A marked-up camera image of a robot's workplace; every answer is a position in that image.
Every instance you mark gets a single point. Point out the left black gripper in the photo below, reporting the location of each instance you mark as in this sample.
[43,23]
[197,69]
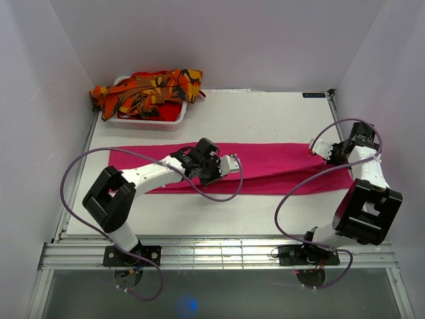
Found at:
[215,162]

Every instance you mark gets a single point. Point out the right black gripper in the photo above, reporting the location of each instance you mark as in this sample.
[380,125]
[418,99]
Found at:
[331,161]

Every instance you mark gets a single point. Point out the pink trousers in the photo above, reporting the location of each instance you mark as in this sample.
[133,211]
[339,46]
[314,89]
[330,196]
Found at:
[269,169]

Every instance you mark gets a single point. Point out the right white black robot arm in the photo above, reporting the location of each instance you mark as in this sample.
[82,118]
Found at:
[365,214]

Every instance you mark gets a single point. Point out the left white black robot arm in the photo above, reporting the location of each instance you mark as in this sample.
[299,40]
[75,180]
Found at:
[110,198]

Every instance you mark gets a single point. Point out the orange camouflage trousers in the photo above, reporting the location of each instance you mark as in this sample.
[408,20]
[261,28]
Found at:
[142,94]

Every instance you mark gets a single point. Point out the blue label sticker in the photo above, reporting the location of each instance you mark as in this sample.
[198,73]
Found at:
[314,95]

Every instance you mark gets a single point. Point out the red garment in basket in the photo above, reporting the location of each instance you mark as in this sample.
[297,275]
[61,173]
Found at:
[167,112]

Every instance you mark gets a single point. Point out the white plastic basket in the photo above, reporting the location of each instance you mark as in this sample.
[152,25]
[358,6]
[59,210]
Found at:
[133,123]

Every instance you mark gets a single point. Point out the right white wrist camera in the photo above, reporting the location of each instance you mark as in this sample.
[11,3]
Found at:
[320,147]

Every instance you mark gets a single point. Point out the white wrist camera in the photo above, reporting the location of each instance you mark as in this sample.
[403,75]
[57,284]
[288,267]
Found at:
[228,164]
[320,147]

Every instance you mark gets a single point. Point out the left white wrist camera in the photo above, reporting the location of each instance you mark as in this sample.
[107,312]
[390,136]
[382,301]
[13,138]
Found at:
[228,164]

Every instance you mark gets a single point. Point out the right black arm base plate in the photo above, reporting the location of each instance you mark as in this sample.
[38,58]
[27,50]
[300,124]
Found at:
[295,255]

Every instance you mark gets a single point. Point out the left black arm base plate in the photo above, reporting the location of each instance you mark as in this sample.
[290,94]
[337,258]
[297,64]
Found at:
[113,257]

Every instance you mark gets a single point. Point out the aluminium front rail frame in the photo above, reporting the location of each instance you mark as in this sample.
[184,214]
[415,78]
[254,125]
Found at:
[202,254]

